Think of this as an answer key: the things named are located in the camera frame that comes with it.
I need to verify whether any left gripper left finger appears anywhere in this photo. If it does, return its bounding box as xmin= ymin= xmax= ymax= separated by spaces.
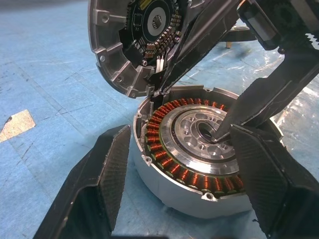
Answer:
xmin=33 ymin=124 xmax=132 ymax=239

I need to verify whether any motor housing with copper coils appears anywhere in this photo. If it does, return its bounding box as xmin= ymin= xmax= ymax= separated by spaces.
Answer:
xmin=133 ymin=85 xmax=285 ymax=220

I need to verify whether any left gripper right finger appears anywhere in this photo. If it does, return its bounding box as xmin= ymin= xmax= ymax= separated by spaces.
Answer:
xmin=230 ymin=125 xmax=319 ymax=239

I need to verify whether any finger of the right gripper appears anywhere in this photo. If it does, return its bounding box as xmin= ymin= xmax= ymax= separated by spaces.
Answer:
xmin=214 ymin=46 xmax=319 ymax=142
xmin=159 ymin=0 xmax=240 ymax=93

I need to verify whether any motor cover with circuit board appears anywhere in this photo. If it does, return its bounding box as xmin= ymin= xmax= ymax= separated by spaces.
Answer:
xmin=87 ymin=0 xmax=209 ymax=99

